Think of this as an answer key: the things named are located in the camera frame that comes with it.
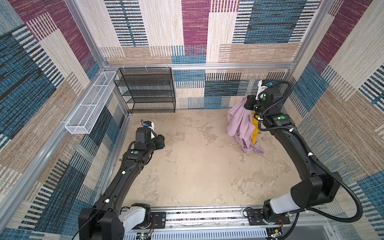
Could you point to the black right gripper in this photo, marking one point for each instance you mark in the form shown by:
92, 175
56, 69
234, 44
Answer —
250, 99

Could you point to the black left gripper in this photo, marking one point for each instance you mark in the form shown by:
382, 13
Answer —
159, 141

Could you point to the lilac ribbed cloth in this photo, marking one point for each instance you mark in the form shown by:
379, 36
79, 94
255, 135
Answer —
240, 126

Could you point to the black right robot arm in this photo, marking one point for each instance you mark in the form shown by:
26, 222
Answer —
316, 186

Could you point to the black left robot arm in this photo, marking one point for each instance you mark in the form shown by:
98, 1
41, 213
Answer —
108, 219

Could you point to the yellow cloth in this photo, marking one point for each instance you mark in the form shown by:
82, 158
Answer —
256, 130

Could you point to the black mesh shelf rack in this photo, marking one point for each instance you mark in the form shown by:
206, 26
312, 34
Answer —
147, 90

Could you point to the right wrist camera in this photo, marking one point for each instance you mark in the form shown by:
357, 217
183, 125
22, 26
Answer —
262, 85

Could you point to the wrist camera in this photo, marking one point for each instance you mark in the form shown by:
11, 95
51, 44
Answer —
262, 85
148, 124

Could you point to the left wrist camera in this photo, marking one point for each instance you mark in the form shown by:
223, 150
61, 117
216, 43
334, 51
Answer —
148, 124

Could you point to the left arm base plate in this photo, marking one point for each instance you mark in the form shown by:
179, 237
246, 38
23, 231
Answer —
155, 220

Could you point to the white wire mesh basket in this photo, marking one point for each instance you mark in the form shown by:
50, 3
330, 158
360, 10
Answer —
90, 108

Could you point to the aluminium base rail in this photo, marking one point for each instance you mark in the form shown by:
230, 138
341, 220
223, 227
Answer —
228, 223

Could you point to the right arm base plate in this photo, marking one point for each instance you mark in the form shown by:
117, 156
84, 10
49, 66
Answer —
255, 218

